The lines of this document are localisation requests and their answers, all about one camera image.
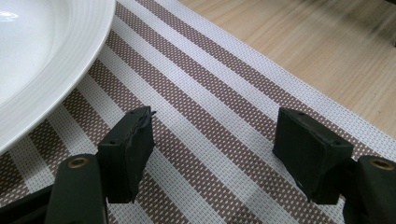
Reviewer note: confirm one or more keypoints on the striped woven placemat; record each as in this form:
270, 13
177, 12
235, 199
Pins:
205, 124

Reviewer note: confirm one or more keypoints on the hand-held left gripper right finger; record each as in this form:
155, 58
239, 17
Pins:
311, 152

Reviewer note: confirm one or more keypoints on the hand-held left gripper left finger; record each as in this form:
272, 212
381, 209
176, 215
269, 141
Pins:
123, 155

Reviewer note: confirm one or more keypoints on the white ceramic plate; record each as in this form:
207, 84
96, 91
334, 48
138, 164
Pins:
40, 56

